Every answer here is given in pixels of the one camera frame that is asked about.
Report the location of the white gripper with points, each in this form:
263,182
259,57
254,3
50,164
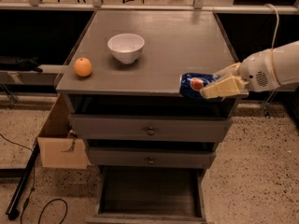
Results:
257,72

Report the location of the blue pepsi can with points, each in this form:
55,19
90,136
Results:
192,83

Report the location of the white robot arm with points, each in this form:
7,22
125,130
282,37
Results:
286,64

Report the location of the brass top drawer knob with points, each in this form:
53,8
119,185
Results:
150,131

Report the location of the grey wooden drawer cabinet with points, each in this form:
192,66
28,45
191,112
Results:
176,42

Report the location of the grey top drawer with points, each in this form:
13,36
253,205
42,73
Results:
177,129

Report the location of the grey middle drawer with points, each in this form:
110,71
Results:
139,157

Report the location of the grey open bottom drawer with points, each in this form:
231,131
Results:
144,195

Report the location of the white ceramic bowl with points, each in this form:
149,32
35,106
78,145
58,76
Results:
126,48

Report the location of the orange fruit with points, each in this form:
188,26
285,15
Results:
83,67

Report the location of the cardboard box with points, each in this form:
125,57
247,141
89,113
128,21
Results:
59,146

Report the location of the black cloth on shelf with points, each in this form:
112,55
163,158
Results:
19,64

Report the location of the black bar on floor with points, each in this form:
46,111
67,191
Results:
23,174

